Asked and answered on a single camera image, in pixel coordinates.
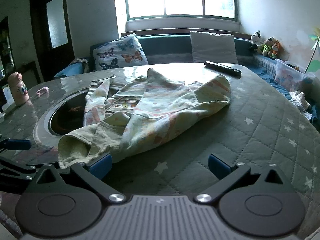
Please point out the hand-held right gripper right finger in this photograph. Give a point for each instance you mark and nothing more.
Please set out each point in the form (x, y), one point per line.
(217, 166)

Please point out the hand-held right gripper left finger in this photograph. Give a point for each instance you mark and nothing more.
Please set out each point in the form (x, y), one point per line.
(101, 166)

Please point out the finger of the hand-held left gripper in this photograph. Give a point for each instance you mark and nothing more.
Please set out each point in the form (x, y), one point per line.
(17, 170)
(17, 144)

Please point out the pale patterned child's garment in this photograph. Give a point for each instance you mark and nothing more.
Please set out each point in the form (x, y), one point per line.
(150, 110)

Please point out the white box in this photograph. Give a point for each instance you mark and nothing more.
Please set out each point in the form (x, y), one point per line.
(8, 97)

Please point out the pink cartoon face bottle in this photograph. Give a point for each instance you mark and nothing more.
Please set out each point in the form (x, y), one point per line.
(17, 90)

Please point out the small pink hair clip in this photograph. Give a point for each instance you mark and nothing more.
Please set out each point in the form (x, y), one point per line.
(43, 91)

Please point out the blue cushion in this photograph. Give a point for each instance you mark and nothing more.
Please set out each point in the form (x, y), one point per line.
(70, 70)

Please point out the black remote control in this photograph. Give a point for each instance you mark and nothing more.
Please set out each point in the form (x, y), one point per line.
(222, 68)

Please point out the brown patterned cloth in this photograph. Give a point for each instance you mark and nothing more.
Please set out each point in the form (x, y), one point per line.
(81, 63)

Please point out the dark door with glass pane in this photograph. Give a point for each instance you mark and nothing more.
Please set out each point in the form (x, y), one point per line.
(40, 42)

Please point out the blue sofa blanket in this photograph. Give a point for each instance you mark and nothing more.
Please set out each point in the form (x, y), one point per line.
(267, 72)

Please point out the crumpled white cloth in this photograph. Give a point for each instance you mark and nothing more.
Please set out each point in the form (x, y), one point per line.
(300, 98)

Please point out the clear plastic storage box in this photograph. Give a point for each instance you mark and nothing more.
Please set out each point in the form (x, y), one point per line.
(290, 77)

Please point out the butterfly print pillow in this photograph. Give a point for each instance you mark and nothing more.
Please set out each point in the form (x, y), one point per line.
(120, 52)

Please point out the plain grey pillow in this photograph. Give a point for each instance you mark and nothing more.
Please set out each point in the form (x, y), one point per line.
(212, 47)

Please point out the plush toy with green vest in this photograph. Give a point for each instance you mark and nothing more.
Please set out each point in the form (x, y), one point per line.
(268, 47)

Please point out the teal corner sofa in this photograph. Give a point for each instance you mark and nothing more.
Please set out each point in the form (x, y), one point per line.
(165, 47)

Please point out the orange plush toy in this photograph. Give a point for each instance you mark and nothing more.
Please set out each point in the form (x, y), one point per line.
(277, 48)

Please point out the black and white plush toy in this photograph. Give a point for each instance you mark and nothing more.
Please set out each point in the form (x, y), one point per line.
(255, 38)

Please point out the colourful paper pinwheel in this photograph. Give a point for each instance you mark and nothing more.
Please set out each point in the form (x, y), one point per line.
(314, 66)

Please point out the dark wall shelf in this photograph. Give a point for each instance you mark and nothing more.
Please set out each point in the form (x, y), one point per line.
(6, 50)

